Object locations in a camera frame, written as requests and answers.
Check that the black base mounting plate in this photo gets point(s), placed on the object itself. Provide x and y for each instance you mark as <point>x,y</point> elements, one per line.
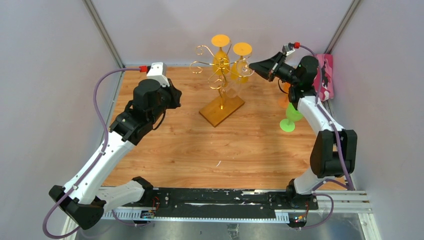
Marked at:
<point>223,203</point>

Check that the orange wine glass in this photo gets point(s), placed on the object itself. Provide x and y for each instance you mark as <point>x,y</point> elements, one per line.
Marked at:
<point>283,101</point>

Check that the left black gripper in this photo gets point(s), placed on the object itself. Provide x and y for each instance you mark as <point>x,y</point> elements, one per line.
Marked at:
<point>175,93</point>

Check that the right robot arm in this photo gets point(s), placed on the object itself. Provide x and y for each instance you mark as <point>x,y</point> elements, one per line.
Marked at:
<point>334,152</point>

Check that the aluminium frame rail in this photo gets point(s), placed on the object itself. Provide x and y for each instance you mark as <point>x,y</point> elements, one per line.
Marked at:
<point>330,202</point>

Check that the gold wire glass rack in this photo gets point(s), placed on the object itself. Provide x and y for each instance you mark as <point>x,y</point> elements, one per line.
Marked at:
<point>220,108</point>

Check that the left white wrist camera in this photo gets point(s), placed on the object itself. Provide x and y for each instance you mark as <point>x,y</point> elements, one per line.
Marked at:
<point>158,72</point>

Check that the green wine glass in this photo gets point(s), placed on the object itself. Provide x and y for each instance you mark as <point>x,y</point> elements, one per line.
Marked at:
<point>292,116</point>

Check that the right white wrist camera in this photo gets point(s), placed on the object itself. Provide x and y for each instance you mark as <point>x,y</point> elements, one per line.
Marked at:
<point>287,50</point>

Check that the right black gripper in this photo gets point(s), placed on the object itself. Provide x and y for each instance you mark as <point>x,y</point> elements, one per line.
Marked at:
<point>267,69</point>

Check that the pink camouflage cloth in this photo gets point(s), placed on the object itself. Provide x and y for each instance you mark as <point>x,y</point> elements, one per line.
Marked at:
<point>326,91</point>

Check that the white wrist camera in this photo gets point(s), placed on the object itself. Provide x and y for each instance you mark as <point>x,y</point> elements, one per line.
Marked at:
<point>287,50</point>
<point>158,72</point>

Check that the yellow wine glass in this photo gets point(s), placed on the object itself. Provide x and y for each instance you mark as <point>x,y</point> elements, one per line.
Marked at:
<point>221,62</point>
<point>243,50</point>

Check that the clear wine glass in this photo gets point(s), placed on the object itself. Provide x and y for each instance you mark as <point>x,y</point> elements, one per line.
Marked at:
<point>239,76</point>

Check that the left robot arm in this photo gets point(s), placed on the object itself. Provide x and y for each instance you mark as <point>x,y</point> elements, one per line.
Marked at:
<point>81,197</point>

